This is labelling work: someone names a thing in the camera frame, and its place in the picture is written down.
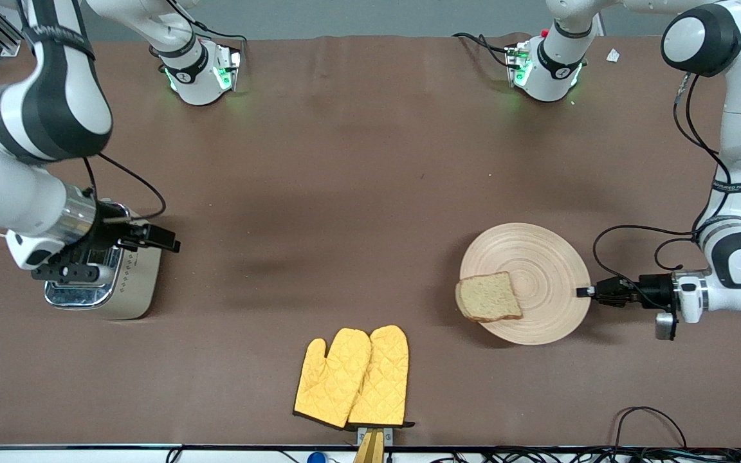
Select round wooden plate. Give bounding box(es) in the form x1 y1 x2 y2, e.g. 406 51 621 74
459 222 592 346

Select brown bread slice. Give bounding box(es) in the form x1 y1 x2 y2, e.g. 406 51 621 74
455 271 524 323

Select beige chrome two-slot toaster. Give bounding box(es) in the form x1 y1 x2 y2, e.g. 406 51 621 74
44 203 163 320

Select yellow quilted oven mitt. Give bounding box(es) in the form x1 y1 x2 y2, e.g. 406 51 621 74
293 328 372 430
347 325 416 429

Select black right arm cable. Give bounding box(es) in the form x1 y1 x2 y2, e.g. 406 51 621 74
83 153 167 224

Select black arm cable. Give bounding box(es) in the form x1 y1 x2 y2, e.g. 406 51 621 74
83 153 167 224
592 72 733 285

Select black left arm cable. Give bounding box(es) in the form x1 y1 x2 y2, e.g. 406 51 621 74
592 72 733 285

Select black looped cable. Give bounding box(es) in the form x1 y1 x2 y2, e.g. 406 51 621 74
614 406 688 451

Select black right base cable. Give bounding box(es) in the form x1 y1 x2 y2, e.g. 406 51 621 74
165 0 248 65

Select black base cable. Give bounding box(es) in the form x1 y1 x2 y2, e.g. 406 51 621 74
165 0 248 65
452 32 514 69

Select black left base cable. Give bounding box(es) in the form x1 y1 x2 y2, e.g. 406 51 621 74
452 32 514 69

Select wooden sticks with metal bracket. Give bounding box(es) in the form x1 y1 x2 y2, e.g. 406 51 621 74
352 426 394 463

